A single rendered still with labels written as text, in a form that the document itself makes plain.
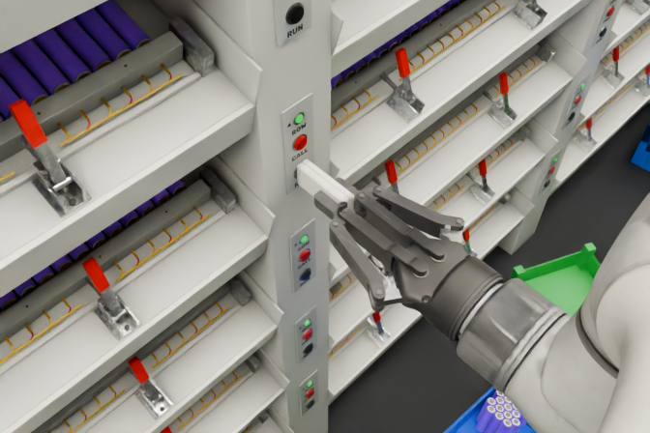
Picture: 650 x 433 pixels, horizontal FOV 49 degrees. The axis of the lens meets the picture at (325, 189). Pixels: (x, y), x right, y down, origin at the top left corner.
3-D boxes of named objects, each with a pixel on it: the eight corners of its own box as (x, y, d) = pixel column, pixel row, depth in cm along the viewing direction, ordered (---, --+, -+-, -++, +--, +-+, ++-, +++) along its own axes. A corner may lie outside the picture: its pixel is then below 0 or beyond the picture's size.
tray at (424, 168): (562, 92, 130) (601, 43, 118) (323, 294, 103) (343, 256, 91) (480, 20, 135) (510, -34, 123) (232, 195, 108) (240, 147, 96)
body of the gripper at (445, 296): (447, 361, 66) (372, 299, 70) (502, 304, 70) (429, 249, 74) (458, 321, 60) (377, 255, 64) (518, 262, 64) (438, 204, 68)
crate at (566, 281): (662, 374, 150) (676, 357, 143) (578, 406, 145) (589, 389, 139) (582, 261, 168) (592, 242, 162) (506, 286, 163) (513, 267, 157)
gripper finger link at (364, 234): (428, 287, 69) (418, 297, 68) (342, 222, 74) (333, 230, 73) (431, 265, 66) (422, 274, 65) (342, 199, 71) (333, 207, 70)
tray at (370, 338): (517, 224, 161) (544, 196, 149) (323, 407, 134) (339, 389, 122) (452, 162, 166) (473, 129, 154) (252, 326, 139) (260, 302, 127)
